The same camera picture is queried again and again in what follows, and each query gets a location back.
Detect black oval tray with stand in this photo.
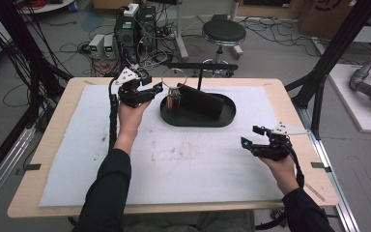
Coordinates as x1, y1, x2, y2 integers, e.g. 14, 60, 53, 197
159, 62, 240, 129

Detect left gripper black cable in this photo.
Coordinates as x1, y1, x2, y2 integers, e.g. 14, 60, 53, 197
107, 76, 121, 153

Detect black frame with cable bundle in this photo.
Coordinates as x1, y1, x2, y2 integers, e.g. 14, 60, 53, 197
0, 0, 74, 191

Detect person's legs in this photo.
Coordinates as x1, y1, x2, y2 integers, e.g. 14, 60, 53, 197
122, 210, 258, 232

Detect person's right hand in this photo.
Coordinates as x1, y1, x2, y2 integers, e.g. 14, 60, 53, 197
258, 155, 301, 196

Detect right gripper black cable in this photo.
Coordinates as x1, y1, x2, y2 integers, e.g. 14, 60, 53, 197
255, 141, 305, 232

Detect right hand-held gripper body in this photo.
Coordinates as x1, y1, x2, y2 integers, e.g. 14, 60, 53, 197
251, 121, 311, 162

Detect black frame post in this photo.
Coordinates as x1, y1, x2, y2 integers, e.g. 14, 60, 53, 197
284, 0, 371, 139

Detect cardboard box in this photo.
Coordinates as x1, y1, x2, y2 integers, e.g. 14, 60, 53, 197
298, 0, 356, 41

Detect aluminium rail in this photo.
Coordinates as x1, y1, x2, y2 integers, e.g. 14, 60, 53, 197
298, 105, 361, 232
0, 127, 37, 216

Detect wooden table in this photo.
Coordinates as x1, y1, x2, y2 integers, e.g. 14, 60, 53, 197
7, 76, 340, 219

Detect black computer tower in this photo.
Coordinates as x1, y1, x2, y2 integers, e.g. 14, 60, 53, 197
138, 5, 158, 52
114, 13, 140, 63

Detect white power supply unit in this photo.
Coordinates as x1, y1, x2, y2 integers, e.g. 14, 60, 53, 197
88, 33, 106, 59
103, 34, 117, 60

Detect key ring with coloured tags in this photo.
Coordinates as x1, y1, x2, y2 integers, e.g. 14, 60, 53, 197
160, 67, 188, 109

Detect black wallet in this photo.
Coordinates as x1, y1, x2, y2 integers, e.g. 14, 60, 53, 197
176, 82, 226, 121

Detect white platform board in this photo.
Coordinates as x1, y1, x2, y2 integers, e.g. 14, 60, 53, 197
328, 63, 371, 134

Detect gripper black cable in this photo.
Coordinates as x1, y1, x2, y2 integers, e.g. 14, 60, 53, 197
255, 141, 305, 232
107, 76, 121, 153

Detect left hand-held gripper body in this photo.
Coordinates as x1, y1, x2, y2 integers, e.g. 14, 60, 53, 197
113, 66, 151, 109

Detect white foam mat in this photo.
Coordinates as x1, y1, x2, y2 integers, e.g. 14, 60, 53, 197
38, 84, 287, 208

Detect person's left hand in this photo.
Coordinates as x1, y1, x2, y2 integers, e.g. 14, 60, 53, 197
114, 99, 153, 155

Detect white power strip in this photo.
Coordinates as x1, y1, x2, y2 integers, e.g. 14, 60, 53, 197
123, 3, 140, 17

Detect white desk leg frame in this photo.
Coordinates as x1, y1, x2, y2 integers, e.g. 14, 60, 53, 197
172, 0, 190, 60

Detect black tape strip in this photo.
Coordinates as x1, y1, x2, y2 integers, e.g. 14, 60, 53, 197
310, 161, 333, 173
23, 163, 43, 172

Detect tangle of floor cables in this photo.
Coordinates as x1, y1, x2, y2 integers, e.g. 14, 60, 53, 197
59, 9, 182, 78

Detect black round stool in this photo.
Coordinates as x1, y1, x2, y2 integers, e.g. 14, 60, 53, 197
201, 18, 247, 78

